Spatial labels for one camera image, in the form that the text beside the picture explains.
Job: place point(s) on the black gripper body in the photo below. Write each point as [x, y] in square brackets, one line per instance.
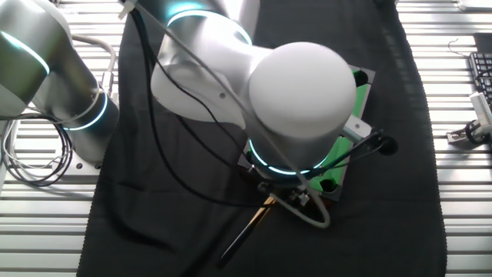
[296, 196]

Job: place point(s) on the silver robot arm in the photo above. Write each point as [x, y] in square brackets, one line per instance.
[300, 96]

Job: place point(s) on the mini green pool table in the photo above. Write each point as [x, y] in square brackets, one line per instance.
[342, 150]

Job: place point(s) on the black cloth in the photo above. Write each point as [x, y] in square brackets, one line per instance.
[384, 211]

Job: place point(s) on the black keyboard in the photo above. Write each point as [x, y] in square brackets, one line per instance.
[482, 69]

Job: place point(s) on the black flat pad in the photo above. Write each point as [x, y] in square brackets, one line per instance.
[484, 42]

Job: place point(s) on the white box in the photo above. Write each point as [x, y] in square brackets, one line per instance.
[476, 4]

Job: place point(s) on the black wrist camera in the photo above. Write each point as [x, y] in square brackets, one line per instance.
[386, 144]

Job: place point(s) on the metal camera stand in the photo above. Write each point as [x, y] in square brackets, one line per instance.
[457, 135]

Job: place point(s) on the silver camera on stand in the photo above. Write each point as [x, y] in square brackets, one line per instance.
[482, 109]

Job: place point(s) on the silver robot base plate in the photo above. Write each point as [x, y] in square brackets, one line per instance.
[86, 166]

